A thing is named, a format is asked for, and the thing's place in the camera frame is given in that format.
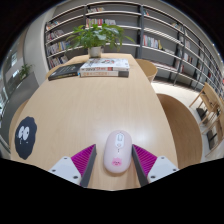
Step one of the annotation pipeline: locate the grey bookshelf unit with books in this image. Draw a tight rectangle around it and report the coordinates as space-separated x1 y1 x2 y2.
44 0 224 98

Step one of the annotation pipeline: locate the black book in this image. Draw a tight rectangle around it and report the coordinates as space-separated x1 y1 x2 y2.
47 63 84 82

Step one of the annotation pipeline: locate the black cloud-shaped mouse pad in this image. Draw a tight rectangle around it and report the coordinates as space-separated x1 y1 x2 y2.
14 115 38 161

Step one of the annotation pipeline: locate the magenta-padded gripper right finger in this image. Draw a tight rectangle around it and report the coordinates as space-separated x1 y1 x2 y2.
131 143 179 188

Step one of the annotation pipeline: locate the green potted plant white pot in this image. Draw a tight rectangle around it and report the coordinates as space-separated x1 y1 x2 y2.
66 22 134 58

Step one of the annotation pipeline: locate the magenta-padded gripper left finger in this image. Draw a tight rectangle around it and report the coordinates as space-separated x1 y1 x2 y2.
48 143 98 188

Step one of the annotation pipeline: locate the book with white spine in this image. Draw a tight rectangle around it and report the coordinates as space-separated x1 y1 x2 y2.
79 69 130 79

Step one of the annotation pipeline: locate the pink computer mouse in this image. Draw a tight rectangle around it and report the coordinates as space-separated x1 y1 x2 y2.
102 129 133 174

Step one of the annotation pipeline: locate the white cover book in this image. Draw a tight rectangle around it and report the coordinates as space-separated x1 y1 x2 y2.
79 58 131 72

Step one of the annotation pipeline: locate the small green potted plant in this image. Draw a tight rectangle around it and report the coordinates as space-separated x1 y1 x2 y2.
18 63 34 81

